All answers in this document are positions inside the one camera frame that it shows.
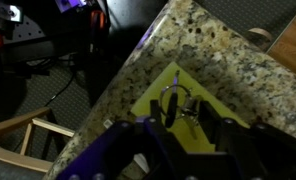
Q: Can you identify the thin black floor cable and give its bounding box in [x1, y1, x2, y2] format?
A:
[42, 59, 78, 108]

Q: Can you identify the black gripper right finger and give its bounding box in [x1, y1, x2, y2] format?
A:
[199, 99, 296, 180]

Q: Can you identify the yellow sponge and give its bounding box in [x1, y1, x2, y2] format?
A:
[130, 61, 251, 154]

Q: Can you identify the wooden chair with dark seat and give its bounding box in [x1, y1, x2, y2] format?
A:
[0, 106, 76, 180]

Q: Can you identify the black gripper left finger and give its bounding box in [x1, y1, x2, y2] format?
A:
[56, 99, 186, 180]

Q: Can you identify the black robot mounting stand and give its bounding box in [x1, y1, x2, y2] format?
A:
[0, 0, 113, 79]

